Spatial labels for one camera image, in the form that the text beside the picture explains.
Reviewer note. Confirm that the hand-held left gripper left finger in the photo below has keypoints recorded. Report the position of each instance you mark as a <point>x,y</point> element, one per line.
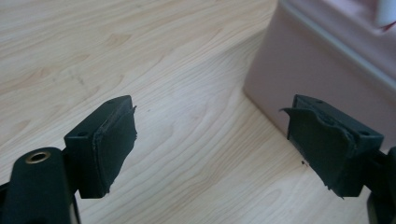
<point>102,149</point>

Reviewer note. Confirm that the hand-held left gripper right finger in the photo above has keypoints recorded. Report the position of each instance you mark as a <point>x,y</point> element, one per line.
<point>327,146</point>

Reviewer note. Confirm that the pink plastic box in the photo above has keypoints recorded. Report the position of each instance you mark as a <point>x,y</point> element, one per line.
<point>314,68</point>

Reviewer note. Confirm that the white object with red edge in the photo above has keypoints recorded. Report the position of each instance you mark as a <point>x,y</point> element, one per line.
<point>386,12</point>

